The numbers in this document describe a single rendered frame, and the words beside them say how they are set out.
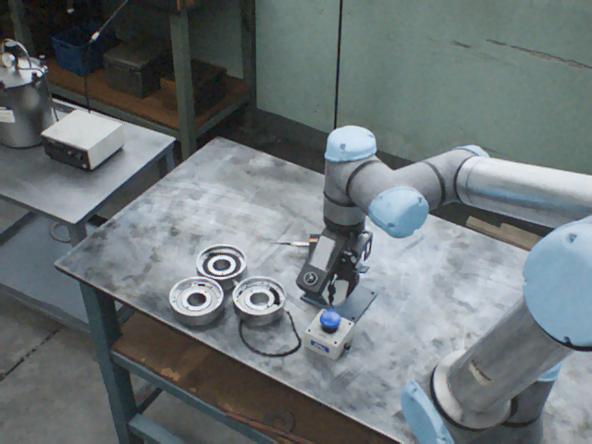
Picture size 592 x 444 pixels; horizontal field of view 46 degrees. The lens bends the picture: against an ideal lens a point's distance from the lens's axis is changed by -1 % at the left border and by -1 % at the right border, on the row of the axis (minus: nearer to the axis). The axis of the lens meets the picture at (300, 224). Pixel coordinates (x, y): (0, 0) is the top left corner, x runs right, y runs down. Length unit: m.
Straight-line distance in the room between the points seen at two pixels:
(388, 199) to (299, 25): 2.12
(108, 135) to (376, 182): 1.16
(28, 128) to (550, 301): 1.69
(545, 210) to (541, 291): 0.22
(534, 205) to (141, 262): 0.89
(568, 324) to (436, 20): 2.13
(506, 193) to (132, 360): 1.03
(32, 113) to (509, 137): 1.75
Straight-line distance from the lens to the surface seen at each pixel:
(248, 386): 1.61
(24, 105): 2.12
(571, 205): 0.91
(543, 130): 2.81
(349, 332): 1.34
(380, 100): 3.01
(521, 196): 0.96
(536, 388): 1.13
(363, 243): 1.21
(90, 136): 2.05
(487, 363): 0.91
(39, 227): 2.64
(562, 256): 0.71
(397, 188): 1.01
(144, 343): 1.72
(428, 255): 1.57
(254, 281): 1.43
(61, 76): 3.51
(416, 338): 1.40
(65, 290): 2.37
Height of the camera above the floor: 1.84
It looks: 40 degrees down
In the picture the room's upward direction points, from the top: 2 degrees clockwise
